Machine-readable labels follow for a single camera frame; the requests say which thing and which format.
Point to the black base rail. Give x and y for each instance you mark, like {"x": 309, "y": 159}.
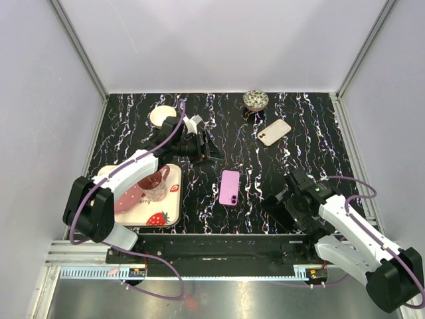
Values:
{"x": 231, "y": 256}

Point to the patterned ceramic bowl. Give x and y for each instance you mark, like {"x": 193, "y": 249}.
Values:
{"x": 255, "y": 100}

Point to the cream white bowl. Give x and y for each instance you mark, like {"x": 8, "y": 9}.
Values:
{"x": 160, "y": 113}

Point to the left aluminium frame post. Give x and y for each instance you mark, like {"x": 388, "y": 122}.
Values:
{"x": 76, "y": 43}

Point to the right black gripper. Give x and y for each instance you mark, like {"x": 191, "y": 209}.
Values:
{"x": 303, "y": 218}

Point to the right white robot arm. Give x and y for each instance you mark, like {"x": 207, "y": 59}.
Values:
{"x": 336, "y": 233}

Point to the aluminium frame post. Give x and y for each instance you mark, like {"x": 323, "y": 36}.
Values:
{"x": 374, "y": 32}
{"x": 76, "y": 43}

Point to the pink glass mug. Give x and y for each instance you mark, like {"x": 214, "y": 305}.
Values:
{"x": 154, "y": 185}

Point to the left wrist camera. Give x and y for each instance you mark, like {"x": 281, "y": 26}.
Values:
{"x": 194, "y": 124}

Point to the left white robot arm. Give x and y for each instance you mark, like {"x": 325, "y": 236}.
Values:
{"x": 90, "y": 206}

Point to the right aluminium frame post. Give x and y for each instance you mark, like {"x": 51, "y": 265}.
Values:
{"x": 374, "y": 32}

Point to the pink phone case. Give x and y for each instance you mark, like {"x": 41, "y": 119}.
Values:
{"x": 275, "y": 131}

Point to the strawberry print tray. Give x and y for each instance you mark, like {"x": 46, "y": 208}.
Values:
{"x": 164, "y": 213}

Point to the pink polka dot plate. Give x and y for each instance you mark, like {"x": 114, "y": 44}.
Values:
{"x": 128, "y": 199}

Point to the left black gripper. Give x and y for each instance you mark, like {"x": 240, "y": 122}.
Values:
{"x": 211, "y": 151}

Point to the purple smartphone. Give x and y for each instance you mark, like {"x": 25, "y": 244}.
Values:
{"x": 229, "y": 188}

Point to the black smartphone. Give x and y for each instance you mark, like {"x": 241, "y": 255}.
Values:
{"x": 278, "y": 212}

